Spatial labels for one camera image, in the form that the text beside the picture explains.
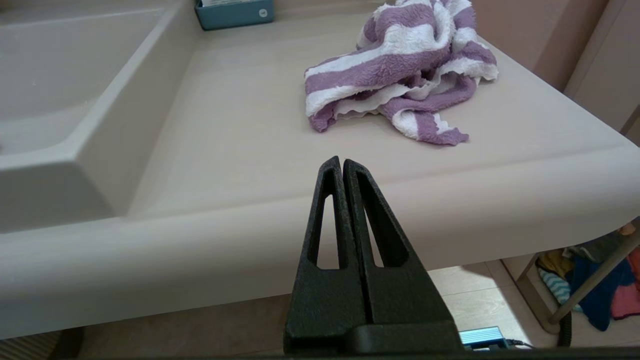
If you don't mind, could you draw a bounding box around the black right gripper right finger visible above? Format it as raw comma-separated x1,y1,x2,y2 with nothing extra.
343,159,463,337

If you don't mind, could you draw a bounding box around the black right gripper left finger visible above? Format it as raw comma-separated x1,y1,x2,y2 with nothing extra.
283,156,370,356

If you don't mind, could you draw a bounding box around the purple white striped towel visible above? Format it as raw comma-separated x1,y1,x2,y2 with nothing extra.
304,0,500,147

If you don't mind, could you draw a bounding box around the beige sink basin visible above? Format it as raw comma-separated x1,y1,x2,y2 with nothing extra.
0,0,206,234

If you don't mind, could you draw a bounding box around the blue box device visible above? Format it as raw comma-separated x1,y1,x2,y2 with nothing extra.
459,326,510,351

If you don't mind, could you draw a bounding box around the grey metal rack bar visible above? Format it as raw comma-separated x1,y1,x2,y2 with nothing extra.
515,234,640,335

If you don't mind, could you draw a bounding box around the colourful clothes pile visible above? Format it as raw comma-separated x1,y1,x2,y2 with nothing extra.
535,222,640,333

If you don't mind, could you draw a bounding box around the blue plastic tray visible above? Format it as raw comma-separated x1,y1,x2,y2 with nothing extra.
194,0,275,31

